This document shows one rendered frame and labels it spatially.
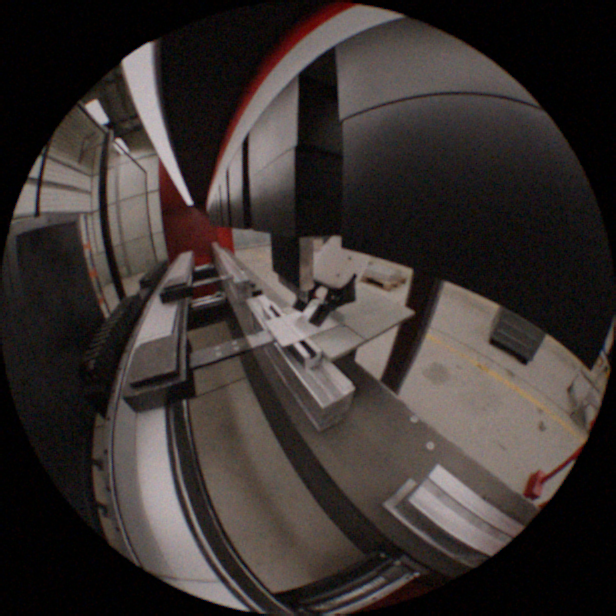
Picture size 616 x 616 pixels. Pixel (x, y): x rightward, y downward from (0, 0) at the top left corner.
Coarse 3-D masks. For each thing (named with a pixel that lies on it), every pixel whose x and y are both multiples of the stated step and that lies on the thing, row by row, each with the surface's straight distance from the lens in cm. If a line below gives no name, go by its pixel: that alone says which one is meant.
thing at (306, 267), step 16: (272, 240) 30; (288, 240) 24; (304, 240) 22; (272, 256) 31; (288, 256) 25; (304, 256) 22; (288, 272) 26; (304, 272) 23; (288, 288) 29; (304, 288) 23
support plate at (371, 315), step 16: (352, 304) 43; (368, 304) 44; (384, 304) 46; (352, 320) 37; (368, 320) 38; (384, 320) 39; (400, 320) 41; (320, 336) 32; (336, 336) 32; (352, 336) 32; (368, 336) 33; (336, 352) 29
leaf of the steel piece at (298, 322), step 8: (296, 312) 38; (304, 312) 38; (312, 312) 38; (336, 312) 36; (288, 320) 35; (296, 320) 35; (304, 320) 35; (328, 320) 36; (336, 320) 36; (296, 328) 33; (304, 328) 33; (312, 328) 33; (320, 328) 33; (328, 328) 33; (304, 336) 31
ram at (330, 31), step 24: (312, 24) 26; (336, 24) 21; (360, 24) 18; (288, 48) 28; (312, 48) 21; (264, 72) 33; (288, 72) 24; (312, 72) 21; (336, 72) 21; (240, 96) 47; (264, 96) 29; (240, 120) 41; (240, 144) 39; (216, 168) 85
